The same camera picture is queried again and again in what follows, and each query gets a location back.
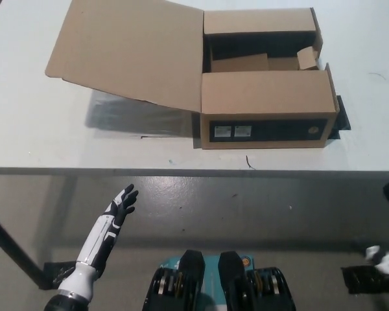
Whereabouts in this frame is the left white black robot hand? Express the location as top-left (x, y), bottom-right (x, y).
top-left (57, 183), bottom-right (139, 299)

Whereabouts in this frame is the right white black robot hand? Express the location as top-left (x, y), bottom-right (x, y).
top-left (364, 178), bottom-right (389, 275)

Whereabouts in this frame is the brown cardboard storage box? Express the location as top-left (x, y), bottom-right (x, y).
top-left (44, 0), bottom-right (341, 150)

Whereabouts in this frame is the black table leg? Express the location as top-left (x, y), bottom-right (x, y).
top-left (0, 209), bottom-right (51, 289)

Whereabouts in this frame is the clear plastic sheet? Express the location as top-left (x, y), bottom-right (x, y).
top-left (86, 90), bottom-right (202, 140)

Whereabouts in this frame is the small cardboard piece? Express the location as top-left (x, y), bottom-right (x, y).
top-left (296, 46), bottom-right (319, 71)

